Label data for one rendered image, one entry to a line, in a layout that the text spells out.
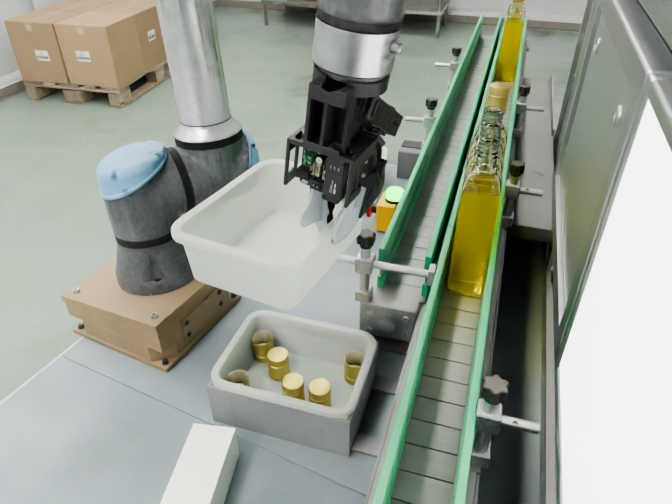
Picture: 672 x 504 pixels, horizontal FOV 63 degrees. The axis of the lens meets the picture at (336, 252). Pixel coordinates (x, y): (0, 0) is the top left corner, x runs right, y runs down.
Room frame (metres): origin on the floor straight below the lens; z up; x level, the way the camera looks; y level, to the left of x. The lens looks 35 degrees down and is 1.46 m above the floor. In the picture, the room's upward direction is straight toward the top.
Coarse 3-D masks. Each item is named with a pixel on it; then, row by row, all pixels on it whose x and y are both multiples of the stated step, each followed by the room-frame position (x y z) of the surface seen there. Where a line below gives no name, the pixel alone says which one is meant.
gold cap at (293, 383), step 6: (288, 378) 0.58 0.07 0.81; (294, 378) 0.58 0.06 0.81; (300, 378) 0.58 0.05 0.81; (282, 384) 0.57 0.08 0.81; (288, 384) 0.57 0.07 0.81; (294, 384) 0.57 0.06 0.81; (300, 384) 0.57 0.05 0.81; (282, 390) 0.57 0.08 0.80; (288, 390) 0.56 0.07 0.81; (294, 390) 0.56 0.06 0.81; (300, 390) 0.56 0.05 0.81; (288, 396) 0.56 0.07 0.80; (294, 396) 0.56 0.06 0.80; (300, 396) 0.56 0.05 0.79
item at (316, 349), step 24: (264, 312) 0.70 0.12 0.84; (240, 336) 0.64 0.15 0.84; (288, 336) 0.68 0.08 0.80; (312, 336) 0.67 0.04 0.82; (336, 336) 0.66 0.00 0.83; (360, 336) 0.65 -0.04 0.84; (240, 360) 0.63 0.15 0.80; (312, 360) 0.66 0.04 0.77; (336, 360) 0.65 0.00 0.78; (216, 384) 0.55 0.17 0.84; (264, 384) 0.61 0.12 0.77; (336, 384) 0.61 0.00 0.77; (360, 384) 0.54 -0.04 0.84; (312, 408) 0.50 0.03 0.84; (336, 408) 0.50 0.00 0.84
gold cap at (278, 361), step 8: (272, 352) 0.63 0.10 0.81; (280, 352) 0.63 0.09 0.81; (272, 360) 0.62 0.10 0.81; (280, 360) 0.62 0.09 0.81; (288, 360) 0.63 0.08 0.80; (272, 368) 0.62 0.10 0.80; (280, 368) 0.62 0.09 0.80; (288, 368) 0.63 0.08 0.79; (272, 376) 0.62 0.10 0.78; (280, 376) 0.61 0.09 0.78
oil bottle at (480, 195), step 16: (480, 176) 0.71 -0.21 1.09; (496, 176) 0.71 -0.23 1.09; (464, 192) 0.71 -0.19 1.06; (480, 192) 0.70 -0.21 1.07; (496, 192) 0.70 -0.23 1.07; (464, 208) 0.71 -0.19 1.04; (480, 208) 0.70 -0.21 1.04; (496, 208) 0.70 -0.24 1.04; (464, 224) 0.71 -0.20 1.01; (480, 224) 0.70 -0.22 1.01; (464, 240) 0.71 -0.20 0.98; (480, 240) 0.70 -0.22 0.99; (464, 256) 0.71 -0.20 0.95; (480, 256) 0.70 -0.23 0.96; (464, 272) 0.71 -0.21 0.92; (480, 272) 0.70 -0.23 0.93; (464, 288) 0.70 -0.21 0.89; (480, 288) 0.70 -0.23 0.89
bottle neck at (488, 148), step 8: (480, 136) 0.74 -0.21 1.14; (488, 136) 0.74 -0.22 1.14; (496, 136) 0.74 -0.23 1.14; (480, 144) 0.73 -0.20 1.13; (488, 144) 0.72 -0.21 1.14; (496, 144) 0.72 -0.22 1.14; (480, 152) 0.72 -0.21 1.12; (488, 152) 0.72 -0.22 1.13; (496, 152) 0.72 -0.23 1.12; (480, 160) 0.72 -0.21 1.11; (488, 160) 0.72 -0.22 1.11; (496, 160) 0.72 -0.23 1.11; (480, 168) 0.72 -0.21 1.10; (488, 168) 0.72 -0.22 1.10
